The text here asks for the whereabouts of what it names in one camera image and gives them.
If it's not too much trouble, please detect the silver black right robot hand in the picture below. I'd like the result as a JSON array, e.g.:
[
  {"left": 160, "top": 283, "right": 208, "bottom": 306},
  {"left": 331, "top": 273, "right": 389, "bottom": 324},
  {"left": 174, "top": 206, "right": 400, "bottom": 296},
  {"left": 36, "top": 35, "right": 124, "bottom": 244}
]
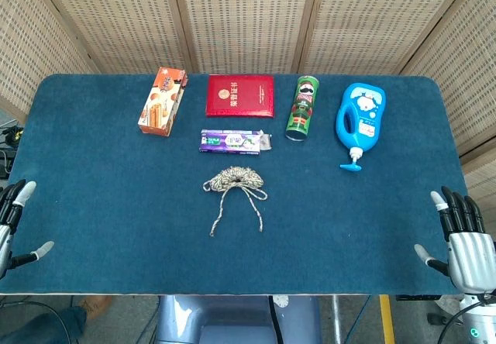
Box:
[{"left": 413, "top": 186, "right": 496, "bottom": 295}]

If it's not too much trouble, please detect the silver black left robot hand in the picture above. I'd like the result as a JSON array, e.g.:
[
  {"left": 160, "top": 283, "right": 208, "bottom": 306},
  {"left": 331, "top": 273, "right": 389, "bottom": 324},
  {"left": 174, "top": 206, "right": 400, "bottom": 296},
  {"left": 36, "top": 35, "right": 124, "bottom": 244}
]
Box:
[{"left": 0, "top": 180, "right": 55, "bottom": 280}]

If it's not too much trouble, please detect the beige braided rope bundle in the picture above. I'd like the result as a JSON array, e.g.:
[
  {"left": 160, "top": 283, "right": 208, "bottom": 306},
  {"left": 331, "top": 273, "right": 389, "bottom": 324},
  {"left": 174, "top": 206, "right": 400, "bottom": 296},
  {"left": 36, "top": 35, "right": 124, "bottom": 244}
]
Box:
[{"left": 202, "top": 166, "right": 269, "bottom": 238}]

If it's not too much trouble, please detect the blue carpet table mat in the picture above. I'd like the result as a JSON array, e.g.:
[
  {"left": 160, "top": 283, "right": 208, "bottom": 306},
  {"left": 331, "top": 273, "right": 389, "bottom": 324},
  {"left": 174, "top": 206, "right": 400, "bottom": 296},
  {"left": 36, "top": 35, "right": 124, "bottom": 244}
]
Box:
[{"left": 0, "top": 73, "right": 470, "bottom": 296}]

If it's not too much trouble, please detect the metal table leg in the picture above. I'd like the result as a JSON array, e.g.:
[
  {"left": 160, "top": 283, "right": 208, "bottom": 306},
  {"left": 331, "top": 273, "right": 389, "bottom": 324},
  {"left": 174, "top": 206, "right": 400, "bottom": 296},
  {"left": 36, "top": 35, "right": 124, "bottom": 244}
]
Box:
[{"left": 331, "top": 295, "right": 343, "bottom": 344}]

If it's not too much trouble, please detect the blue pump detergent bottle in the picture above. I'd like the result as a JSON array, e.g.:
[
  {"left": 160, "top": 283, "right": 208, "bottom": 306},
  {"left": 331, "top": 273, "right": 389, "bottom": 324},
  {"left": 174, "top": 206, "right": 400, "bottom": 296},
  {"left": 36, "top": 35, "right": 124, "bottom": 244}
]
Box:
[{"left": 335, "top": 82, "right": 387, "bottom": 172}]

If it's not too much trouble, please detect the orange biscuit box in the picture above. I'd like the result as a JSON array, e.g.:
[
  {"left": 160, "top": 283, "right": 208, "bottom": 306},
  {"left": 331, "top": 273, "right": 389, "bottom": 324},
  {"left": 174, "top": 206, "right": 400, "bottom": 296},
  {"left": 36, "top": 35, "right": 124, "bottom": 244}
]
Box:
[{"left": 137, "top": 67, "right": 190, "bottom": 138}]

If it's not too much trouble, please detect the green Pringles can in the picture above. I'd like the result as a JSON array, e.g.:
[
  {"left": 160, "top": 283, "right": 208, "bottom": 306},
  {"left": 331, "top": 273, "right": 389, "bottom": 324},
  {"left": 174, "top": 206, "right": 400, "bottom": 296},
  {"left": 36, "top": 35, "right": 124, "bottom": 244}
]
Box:
[{"left": 285, "top": 74, "right": 321, "bottom": 143}]

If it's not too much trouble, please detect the purple toothpaste box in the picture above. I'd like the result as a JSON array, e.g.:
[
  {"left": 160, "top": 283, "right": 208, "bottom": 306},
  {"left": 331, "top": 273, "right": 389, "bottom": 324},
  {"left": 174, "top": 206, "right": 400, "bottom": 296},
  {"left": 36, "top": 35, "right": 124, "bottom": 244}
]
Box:
[{"left": 198, "top": 128, "right": 273, "bottom": 155}]

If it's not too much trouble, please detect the blue-grey robot torso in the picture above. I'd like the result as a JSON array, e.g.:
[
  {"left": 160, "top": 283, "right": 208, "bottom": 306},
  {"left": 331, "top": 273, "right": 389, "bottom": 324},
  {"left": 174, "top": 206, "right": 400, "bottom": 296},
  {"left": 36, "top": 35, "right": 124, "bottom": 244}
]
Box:
[{"left": 154, "top": 295, "right": 322, "bottom": 344}]

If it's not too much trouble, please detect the red certificate book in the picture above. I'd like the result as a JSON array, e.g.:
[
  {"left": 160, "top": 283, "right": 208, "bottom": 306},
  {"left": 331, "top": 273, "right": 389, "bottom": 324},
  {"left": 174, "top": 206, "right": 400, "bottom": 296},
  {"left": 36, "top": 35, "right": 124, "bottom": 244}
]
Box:
[{"left": 205, "top": 74, "right": 276, "bottom": 119}]

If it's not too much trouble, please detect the woven bamboo folding screen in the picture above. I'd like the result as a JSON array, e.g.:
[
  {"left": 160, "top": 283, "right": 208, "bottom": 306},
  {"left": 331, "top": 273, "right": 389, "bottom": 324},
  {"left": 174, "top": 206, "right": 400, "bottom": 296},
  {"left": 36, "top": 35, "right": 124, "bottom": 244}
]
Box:
[{"left": 0, "top": 0, "right": 496, "bottom": 244}]

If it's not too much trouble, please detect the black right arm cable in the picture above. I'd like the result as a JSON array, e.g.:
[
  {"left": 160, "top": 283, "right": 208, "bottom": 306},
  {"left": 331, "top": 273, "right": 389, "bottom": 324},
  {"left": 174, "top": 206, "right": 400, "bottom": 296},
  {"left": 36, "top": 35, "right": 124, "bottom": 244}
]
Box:
[{"left": 436, "top": 301, "right": 484, "bottom": 344}]

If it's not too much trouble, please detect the black cable pile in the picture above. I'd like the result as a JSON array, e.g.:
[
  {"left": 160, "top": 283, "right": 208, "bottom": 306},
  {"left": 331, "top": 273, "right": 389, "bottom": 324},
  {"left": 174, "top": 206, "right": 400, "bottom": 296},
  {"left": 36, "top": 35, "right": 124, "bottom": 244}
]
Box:
[{"left": 0, "top": 125, "right": 25, "bottom": 181}]

